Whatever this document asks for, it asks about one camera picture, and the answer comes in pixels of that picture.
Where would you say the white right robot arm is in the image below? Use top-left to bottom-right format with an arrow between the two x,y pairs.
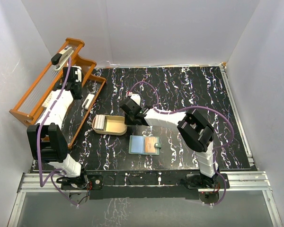
120,98 -> 219,188

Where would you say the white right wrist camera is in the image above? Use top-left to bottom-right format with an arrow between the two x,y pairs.
127,92 -> 141,105

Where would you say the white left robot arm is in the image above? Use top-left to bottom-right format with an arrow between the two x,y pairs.
27,66 -> 88,189

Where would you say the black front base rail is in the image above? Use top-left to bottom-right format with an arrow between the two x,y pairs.
57,170 -> 230,200

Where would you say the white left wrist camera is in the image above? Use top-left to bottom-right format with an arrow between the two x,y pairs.
72,66 -> 82,82

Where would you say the white small cardboard box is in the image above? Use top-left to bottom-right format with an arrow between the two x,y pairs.
42,92 -> 52,109

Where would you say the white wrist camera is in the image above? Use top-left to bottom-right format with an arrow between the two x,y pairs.
72,66 -> 82,82
127,92 -> 141,105

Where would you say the tan oval wooden tray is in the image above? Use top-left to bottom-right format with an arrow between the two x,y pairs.
92,115 -> 127,136

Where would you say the mint green card holder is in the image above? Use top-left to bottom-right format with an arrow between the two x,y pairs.
129,135 -> 161,156

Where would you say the white card stack in tray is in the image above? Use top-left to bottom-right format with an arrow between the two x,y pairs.
94,114 -> 106,131

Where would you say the orange wooden shelf rack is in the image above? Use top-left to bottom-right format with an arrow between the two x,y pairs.
9,38 -> 107,148

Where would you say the black and white stapler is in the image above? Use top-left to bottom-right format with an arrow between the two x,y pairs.
51,46 -> 74,71

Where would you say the white small clip object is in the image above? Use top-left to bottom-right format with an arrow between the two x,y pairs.
81,94 -> 95,110

